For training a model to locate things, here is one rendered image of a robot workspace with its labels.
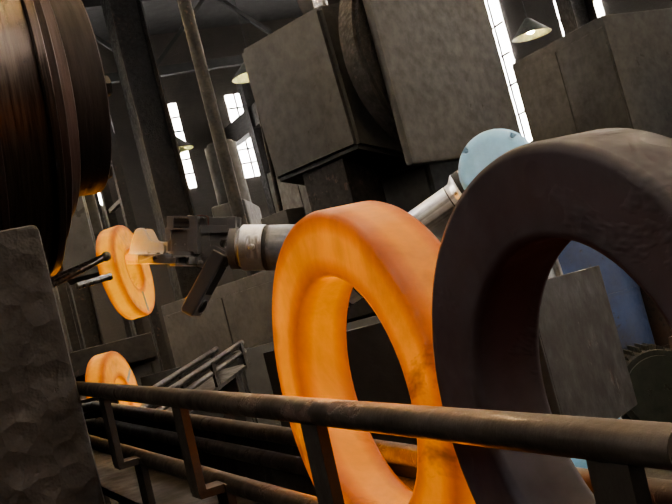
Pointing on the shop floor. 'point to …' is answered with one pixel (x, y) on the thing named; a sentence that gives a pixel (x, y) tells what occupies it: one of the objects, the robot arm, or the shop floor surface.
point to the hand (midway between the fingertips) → (124, 260)
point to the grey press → (375, 100)
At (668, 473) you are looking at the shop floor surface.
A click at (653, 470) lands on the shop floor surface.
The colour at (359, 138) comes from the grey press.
